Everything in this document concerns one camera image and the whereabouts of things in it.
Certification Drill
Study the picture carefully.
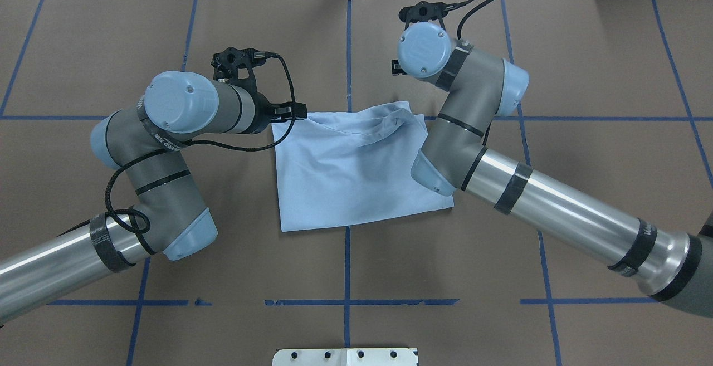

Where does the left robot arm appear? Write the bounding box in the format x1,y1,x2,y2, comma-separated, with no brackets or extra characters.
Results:
2,71,306,324

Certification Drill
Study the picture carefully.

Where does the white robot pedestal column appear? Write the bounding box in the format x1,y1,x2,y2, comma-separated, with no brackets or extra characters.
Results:
272,347,419,365

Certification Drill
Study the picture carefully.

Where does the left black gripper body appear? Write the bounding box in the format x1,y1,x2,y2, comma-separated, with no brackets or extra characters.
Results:
253,94,290,133

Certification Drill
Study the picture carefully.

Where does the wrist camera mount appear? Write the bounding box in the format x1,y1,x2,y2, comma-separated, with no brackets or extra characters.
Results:
399,1,459,30
211,47,278,94

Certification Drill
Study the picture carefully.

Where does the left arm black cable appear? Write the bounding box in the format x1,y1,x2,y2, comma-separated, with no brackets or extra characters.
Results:
105,53,297,236

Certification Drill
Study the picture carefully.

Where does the light blue t-shirt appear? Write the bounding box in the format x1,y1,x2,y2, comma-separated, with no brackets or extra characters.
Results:
272,101,454,232

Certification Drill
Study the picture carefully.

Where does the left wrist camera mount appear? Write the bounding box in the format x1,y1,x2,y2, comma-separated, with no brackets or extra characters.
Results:
211,47,278,94

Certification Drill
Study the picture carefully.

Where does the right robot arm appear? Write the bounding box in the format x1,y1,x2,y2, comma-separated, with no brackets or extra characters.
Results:
397,22,712,318

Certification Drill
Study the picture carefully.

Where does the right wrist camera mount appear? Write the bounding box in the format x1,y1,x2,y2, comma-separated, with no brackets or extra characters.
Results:
399,1,459,30

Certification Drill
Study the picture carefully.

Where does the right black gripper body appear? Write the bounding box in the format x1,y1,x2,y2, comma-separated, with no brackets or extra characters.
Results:
390,60,407,76

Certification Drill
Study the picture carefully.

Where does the brown paper table cover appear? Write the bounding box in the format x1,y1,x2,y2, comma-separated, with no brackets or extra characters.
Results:
2,0,711,365

